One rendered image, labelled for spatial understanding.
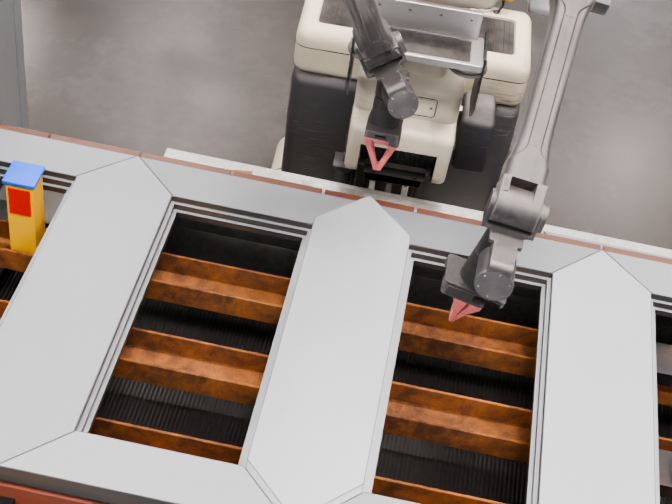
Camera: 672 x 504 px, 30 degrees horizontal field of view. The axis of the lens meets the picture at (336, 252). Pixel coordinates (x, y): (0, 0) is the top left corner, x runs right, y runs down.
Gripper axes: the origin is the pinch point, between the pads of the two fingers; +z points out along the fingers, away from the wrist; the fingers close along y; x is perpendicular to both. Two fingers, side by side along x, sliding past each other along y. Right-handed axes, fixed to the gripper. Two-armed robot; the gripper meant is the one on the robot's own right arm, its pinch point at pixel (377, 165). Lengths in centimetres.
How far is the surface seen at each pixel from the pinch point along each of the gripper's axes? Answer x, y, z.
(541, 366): -35, -38, 13
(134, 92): 83, 136, 56
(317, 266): 6.3, -27.1, 8.6
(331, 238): 5.1, -19.5, 6.8
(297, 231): 11.7, -17.1, 8.0
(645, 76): -78, 200, 43
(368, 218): -0.6, -12.4, 5.0
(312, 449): 0, -66, 18
